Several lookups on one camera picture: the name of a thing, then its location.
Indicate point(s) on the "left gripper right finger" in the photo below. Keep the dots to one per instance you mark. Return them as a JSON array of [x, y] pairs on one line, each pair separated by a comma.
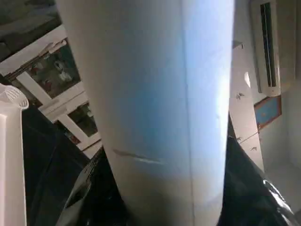
[[249, 197]]

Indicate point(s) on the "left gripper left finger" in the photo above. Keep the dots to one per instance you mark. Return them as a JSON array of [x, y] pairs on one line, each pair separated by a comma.
[[94, 202]]

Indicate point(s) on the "white plastic table top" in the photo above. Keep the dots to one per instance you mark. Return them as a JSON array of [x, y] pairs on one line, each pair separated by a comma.
[[11, 155]]

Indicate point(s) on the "white plastic table leg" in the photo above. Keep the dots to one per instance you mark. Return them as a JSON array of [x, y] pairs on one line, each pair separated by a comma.
[[150, 94]]

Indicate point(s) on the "black mat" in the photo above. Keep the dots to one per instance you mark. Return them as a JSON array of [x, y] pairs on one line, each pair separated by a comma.
[[47, 179]]

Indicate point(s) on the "white glass door cabinet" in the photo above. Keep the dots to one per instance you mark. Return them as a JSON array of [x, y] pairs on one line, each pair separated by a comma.
[[51, 80]]

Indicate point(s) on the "white air conditioner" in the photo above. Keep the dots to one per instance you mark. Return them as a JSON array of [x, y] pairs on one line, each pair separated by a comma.
[[275, 42]]

